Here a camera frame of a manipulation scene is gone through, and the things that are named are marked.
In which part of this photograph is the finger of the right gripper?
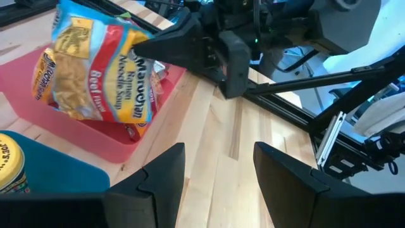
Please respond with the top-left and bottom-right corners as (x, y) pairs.
(132, 12), (210, 68)
(218, 30), (251, 99)

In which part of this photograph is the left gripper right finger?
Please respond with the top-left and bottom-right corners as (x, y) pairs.
(252, 141), (374, 228)

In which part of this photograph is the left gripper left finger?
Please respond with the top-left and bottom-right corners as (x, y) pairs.
(104, 142), (186, 228)

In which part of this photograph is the red ramen packet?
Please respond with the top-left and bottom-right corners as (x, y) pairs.
(153, 60), (169, 80)

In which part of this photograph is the orange Maruchan ramen packet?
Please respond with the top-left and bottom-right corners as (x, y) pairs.
(123, 68), (165, 143)

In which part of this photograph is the blue ramen packet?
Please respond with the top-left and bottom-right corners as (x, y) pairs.
(50, 0), (156, 124)

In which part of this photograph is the yellow ramen packet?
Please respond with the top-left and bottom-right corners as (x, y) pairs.
(31, 47), (58, 105)

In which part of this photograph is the yellow-lid spice jar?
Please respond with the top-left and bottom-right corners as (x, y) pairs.
(0, 132), (32, 194)

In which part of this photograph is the red plastic tray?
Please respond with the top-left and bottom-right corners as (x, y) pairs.
(0, 44), (187, 164)

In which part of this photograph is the dark blue plastic tray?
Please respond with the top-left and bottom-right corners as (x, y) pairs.
(0, 129), (111, 194)

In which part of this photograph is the white cloth bundle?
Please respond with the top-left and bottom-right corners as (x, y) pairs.
(353, 91), (405, 137)

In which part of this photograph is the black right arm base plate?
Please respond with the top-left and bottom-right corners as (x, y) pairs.
(311, 126), (385, 181)

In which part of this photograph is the white metal bracket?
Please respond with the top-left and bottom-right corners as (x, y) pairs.
(316, 110), (347, 168)

